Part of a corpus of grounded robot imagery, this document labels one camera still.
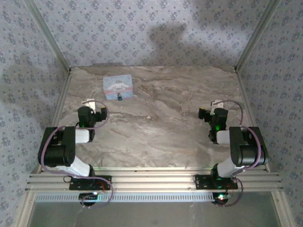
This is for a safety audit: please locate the pastel cartoon tin box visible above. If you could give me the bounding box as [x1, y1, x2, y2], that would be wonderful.
[102, 73, 134, 101]

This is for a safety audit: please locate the aluminium profile beam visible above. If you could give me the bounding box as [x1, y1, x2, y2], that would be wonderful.
[25, 167, 284, 192]

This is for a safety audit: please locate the black electronics board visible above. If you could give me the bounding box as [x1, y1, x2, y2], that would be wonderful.
[79, 192, 99, 202]
[212, 192, 232, 206]

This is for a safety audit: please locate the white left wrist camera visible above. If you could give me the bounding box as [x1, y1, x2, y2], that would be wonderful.
[81, 98, 97, 114]

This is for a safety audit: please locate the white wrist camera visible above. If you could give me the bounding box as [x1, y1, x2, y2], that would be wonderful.
[211, 99, 224, 110]
[81, 98, 97, 114]

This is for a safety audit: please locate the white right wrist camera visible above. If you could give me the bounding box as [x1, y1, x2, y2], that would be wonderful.
[211, 99, 224, 110]

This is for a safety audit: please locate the aluminium table edge rail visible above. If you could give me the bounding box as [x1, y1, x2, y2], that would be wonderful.
[35, 68, 73, 175]
[234, 67, 272, 173]

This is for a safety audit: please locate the purple cable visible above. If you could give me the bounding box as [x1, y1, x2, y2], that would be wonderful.
[38, 100, 115, 210]
[214, 100, 264, 208]

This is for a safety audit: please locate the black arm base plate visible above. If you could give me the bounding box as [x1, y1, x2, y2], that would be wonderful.
[69, 175, 112, 191]
[193, 174, 239, 190]

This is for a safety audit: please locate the slanted aluminium frame post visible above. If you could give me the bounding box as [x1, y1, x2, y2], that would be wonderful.
[23, 0, 72, 73]
[233, 0, 283, 73]

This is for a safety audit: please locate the white slotted cable duct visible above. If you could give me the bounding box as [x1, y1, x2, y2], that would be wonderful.
[34, 192, 223, 203]

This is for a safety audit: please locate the short aluminium frame leg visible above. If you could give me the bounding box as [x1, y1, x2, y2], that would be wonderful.
[18, 191, 36, 227]
[271, 191, 297, 227]

